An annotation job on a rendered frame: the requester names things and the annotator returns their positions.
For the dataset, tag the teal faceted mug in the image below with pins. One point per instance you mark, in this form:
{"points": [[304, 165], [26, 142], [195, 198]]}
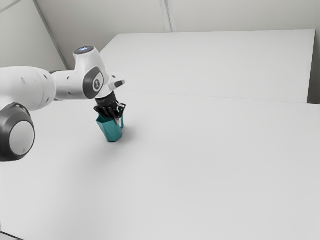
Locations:
{"points": [[111, 130]]}

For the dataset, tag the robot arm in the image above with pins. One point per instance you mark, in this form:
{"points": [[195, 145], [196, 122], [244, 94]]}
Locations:
{"points": [[37, 85]]}

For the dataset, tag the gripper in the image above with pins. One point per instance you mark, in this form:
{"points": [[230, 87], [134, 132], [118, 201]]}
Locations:
{"points": [[108, 103]]}

